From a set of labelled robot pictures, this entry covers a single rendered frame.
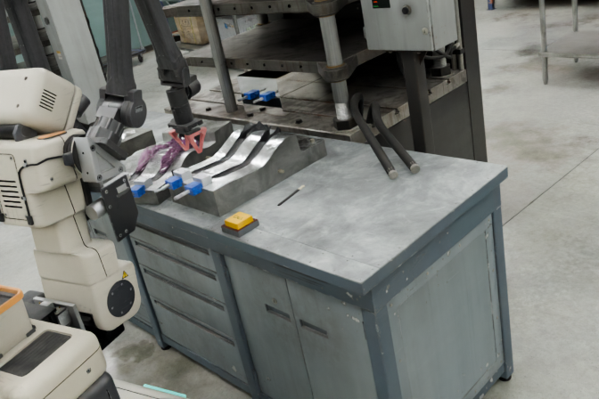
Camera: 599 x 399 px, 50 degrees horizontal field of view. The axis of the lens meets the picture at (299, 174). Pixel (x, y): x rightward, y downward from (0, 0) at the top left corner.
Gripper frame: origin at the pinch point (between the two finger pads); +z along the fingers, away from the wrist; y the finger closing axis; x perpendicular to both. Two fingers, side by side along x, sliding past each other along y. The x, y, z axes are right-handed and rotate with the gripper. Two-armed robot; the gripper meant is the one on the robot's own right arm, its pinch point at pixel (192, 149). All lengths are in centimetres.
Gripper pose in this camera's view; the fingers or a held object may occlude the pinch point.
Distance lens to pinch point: 199.5
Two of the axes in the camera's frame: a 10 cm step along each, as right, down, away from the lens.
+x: -6.8, 4.2, -6.0
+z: 2.0, 9.0, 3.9
